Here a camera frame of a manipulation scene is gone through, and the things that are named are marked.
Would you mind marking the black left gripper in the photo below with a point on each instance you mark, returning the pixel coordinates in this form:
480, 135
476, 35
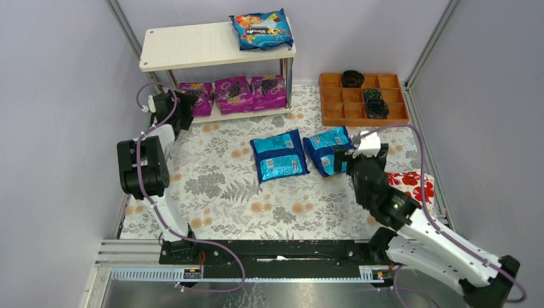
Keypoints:
185, 109

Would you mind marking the black coiled belt top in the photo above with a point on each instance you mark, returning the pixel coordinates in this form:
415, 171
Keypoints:
352, 79

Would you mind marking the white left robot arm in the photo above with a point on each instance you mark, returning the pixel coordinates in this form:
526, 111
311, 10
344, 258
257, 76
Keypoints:
144, 173

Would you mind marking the purple candy bag bottom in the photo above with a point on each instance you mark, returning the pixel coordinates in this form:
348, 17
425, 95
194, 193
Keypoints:
234, 95

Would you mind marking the black coiled belt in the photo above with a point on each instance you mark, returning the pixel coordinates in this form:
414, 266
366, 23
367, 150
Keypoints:
377, 108
352, 79

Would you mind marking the red floral cloth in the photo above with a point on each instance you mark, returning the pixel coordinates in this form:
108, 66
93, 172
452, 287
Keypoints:
410, 184

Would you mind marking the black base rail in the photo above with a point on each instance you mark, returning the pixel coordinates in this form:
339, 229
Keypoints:
283, 259

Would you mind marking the purple candy bag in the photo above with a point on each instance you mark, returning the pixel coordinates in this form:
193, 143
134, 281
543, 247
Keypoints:
204, 93
234, 95
268, 92

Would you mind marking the wooden compartment tray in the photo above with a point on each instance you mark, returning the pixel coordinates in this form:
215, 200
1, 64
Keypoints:
344, 106

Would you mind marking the floral table mat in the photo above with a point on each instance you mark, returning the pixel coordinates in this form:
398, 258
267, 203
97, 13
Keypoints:
214, 186

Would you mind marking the black coiled belt bottom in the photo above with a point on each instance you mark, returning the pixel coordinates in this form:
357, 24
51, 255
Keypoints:
377, 108

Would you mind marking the blue fruit candy bag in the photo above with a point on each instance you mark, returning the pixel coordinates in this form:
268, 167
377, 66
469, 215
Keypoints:
262, 30

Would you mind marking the dark coiled belt middle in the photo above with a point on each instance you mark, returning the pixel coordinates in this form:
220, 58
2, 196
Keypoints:
369, 94

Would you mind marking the white two-tier shelf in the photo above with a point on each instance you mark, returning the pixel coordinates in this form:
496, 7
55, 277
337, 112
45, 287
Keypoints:
202, 45

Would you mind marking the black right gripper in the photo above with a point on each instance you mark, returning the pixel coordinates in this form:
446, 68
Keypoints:
344, 159

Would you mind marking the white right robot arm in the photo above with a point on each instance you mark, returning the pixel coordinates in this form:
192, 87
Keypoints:
410, 236

